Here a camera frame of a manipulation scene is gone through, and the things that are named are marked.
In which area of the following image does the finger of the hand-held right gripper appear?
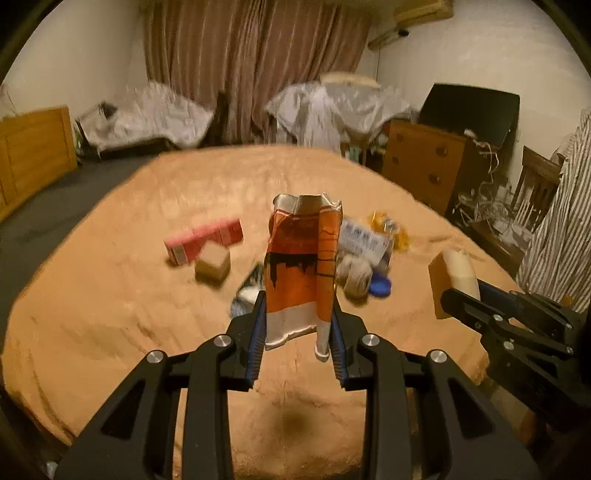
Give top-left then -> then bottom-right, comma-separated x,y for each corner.
478,281 -> 588,345
440,287 -> 574,366

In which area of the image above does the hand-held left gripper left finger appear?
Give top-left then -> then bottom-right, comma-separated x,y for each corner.
55,292 -> 269,480

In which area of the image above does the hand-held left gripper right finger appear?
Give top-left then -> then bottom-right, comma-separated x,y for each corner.
330,308 -> 541,480

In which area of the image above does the brown and cream box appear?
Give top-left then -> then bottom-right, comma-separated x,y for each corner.
428,249 -> 481,320

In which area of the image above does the orange snack bag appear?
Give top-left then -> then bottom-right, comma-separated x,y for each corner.
263,193 -> 345,361

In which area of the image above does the grey yarn ball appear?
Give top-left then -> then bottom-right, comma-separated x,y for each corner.
335,254 -> 375,299

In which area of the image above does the white wet wipes packet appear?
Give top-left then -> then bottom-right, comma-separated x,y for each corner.
339,219 -> 394,271

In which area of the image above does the dark wooden desk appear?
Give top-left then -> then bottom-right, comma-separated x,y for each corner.
466,217 -> 526,278

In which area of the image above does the silver foil packet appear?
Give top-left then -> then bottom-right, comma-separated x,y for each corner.
231,263 -> 267,319

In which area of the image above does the small brown cube box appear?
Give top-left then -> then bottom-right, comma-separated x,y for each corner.
195,244 -> 232,284

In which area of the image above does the pink carton box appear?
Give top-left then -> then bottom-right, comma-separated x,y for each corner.
165,220 -> 244,267

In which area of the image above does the yellow crumpled wrapper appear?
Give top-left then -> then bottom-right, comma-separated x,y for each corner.
369,211 -> 411,252

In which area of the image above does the wooden chair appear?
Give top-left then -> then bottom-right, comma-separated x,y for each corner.
512,145 -> 565,232

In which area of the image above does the wooden dresser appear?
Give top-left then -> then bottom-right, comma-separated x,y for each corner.
381,120 -> 478,217

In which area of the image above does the black monitor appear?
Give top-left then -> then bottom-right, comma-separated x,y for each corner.
418,83 -> 520,149

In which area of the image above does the dark chair back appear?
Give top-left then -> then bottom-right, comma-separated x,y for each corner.
205,90 -> 232,145

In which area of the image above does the grey bed sheet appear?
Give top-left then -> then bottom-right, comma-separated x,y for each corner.
0,154 -> 160,324

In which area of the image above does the silver cloth cover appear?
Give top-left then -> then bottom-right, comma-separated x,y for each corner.
76,82 -> 215,153
264,73 -> 411,155

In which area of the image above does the brown curtain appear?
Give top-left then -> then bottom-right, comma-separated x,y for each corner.
143,0 -> 370,148

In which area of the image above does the light wooden cabinet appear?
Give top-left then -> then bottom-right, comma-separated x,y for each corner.
0,106 -> 78,222

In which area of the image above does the wall air conditioner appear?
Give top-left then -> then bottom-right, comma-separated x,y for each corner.
367,0 -> 455,50

